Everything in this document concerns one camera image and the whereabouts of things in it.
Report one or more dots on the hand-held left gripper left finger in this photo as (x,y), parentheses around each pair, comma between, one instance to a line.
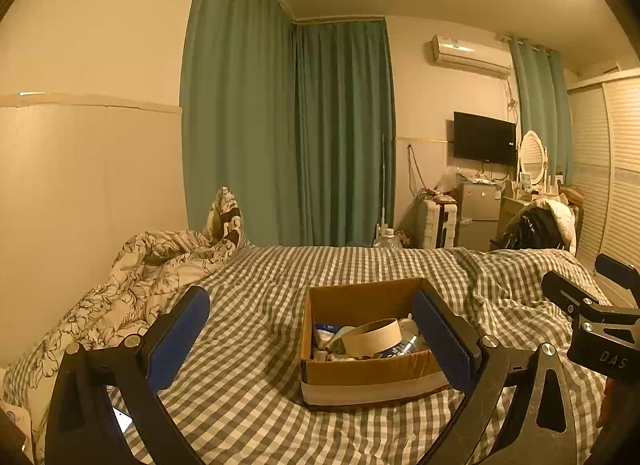
(182,340)

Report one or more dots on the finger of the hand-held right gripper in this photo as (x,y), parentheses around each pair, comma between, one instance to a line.
(570,292)
(617,270)

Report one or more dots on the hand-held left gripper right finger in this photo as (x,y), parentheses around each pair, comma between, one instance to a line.
(445,340)

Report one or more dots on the beige tape roll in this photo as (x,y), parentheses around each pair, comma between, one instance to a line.
(370,342)

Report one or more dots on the brown cardboard box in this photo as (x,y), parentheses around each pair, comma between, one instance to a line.
(370,381)

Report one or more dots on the blue white packet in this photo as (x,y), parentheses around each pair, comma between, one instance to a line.
(327,331)

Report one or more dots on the person's right hand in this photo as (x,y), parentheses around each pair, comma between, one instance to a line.
(605,402)

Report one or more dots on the black bag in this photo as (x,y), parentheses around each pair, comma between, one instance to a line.
(535,227)

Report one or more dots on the white jacket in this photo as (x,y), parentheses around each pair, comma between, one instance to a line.
(562,217)

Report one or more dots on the floral white duvet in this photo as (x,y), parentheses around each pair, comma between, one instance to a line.
(125,275)

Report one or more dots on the lit smartphone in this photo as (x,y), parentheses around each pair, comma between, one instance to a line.
(122,419)

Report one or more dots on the white louvered wardrobe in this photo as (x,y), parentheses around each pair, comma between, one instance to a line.
(610,170)

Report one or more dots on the beige dresser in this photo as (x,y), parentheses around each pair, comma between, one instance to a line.
(510,210)

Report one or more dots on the clear water bottle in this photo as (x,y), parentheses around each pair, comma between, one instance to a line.
(387,240)

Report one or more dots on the white suitcase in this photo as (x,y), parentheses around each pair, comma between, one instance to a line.
(437,222)

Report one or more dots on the silver mini fridge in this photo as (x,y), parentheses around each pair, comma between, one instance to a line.
(477,215)

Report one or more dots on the white oval mirror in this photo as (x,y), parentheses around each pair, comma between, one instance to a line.
(531,160)

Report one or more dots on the white pole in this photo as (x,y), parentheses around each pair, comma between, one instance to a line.
(383,185)

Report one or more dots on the narrow green curtain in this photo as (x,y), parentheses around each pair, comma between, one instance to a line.
(540,110)

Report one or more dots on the red white paper packet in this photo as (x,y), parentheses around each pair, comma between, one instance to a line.
(15,430)

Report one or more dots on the wide green curtain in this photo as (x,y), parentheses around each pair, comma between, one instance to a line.
(280,120)

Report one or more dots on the white air conditioner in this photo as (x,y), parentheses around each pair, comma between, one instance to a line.
(470,55)

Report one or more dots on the black wall television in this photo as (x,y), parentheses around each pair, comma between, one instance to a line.
(484,137)

